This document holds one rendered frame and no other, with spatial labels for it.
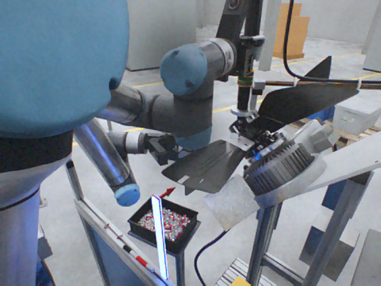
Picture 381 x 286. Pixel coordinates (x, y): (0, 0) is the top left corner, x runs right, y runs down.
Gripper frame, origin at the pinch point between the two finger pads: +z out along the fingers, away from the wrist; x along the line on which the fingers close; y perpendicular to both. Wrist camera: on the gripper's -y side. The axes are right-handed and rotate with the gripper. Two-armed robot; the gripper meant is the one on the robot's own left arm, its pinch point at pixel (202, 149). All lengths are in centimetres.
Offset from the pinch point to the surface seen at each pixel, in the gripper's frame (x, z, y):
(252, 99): -16.2, 13.8, 0.5
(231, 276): 107, 20, 36
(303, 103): -17.7, 25.4, -7.1
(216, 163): 0.2, 4.2, -8.2
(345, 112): 53, 171, 238
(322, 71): -22.1, 39.8, 20.1
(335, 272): 51, 54, 0
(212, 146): -1.1, 3.1, 0.5
